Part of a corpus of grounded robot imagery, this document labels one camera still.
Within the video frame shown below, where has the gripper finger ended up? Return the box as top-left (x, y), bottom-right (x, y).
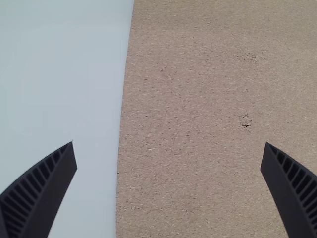
top-left (0, 141), bottom-right (78, 238)
top-left (260, 141), bottom-right (317, 238)

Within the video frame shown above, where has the cork mat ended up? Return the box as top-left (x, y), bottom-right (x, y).
top-left (115, 0), bottom-right (317, 238)

